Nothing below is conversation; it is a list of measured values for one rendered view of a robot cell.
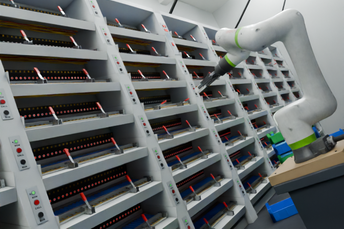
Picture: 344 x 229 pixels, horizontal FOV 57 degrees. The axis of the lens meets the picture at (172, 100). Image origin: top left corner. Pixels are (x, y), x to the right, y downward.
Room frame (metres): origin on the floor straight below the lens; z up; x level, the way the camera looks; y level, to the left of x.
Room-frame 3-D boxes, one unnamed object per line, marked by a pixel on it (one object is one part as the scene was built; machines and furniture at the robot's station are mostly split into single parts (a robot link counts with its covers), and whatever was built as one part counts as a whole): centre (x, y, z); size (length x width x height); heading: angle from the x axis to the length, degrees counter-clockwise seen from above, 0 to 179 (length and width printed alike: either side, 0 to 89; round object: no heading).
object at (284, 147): (2.26, -0.67, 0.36); 0.30 x 0.20 x 0.08; 67
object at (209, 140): (2.30, -0.09, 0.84); 0.20 x 0.09 x 1.69; 58
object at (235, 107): (2.90, -0.46, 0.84); 0.20 x 0.09 x 1.69; 58
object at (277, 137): (2.26, -0.67, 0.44); 0.30 x 0.20 x 0.08; 67
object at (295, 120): (1.49, -0.47, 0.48); 0.16 x 0.13 x 0.19; 93
